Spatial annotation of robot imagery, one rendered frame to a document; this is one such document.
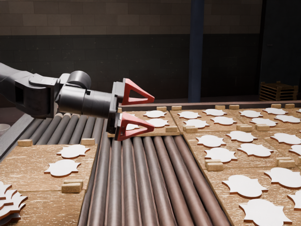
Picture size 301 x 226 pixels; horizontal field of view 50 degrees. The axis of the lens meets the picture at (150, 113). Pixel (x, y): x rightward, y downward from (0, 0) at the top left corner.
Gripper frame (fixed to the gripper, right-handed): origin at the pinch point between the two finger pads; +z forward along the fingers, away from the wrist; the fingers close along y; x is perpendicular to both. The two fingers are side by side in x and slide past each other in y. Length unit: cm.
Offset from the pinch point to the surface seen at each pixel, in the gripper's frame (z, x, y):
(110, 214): -3.8, 37.4, -3.2
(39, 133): -41, 77, 61
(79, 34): -76, 248, 470
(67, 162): -21, 51, 25
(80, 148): -18, 57, 37
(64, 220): -16.1, 35.5, -7.9
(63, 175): -20, 47, 15
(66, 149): -23, 58, 36
